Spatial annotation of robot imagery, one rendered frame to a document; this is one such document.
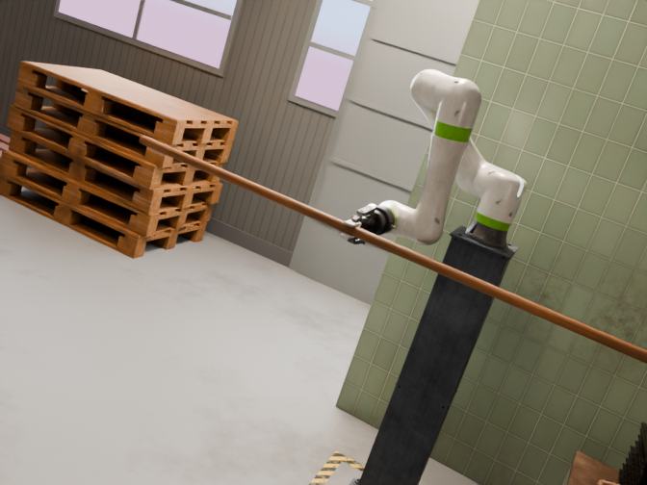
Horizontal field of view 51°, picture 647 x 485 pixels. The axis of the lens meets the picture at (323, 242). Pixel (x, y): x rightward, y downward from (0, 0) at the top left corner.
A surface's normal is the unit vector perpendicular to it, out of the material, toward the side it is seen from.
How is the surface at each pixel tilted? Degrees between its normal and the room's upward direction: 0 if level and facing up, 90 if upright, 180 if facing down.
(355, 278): 90
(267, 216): 90
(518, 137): 90
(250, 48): 90
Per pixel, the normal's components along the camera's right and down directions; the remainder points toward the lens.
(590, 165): -0.43, 0.12
